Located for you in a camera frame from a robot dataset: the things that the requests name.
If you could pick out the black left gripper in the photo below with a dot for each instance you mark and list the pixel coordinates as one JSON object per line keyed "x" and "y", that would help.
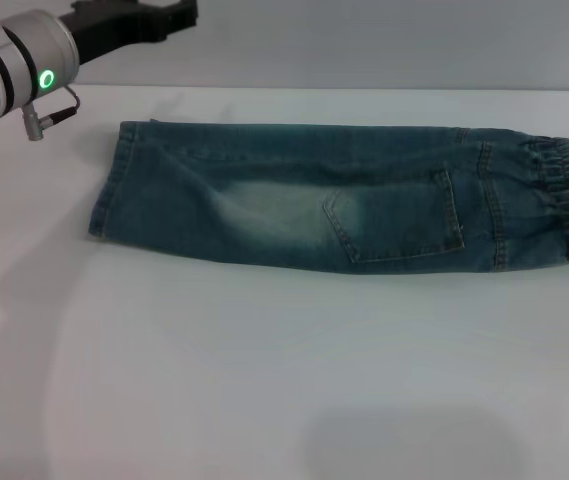
{"x": 124, "y": 25}

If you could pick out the blue denim shorts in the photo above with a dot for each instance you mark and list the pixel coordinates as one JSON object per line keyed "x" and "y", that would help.
{"x": 334, "y": 200}

